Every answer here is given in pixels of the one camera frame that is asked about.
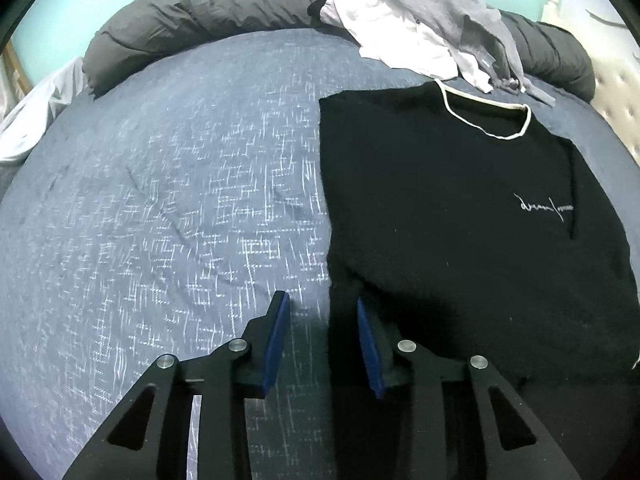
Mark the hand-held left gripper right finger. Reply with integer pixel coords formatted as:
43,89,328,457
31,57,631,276
356,297,583,480

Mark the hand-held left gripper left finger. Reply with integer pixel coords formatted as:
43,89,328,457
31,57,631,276
62,290,292,480

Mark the black sweater with white trim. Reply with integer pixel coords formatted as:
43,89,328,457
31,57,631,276
318,80,640,391

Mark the white garment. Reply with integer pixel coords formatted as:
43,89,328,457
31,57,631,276
320,0,493,95

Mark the dark grey rolled duvet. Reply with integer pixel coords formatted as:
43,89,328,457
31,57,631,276
82,0,597,102

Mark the light grey quilt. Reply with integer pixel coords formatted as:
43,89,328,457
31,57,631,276
0,55,93,163

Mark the grey garment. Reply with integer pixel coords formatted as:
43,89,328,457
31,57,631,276
300,0,556,108

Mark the cream tufted headboard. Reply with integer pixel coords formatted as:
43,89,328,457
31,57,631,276
542,0,640,161

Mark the wooden pole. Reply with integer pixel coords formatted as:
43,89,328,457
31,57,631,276
2,40,31,98

